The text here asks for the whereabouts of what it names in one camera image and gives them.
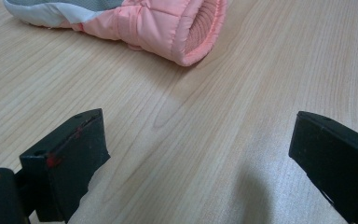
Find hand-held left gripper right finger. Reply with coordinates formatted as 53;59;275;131
288;110;358;224

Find pink padded winter glove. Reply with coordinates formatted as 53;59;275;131
3;0;228;67

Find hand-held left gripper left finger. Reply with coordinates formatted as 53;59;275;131
19;107;112;224

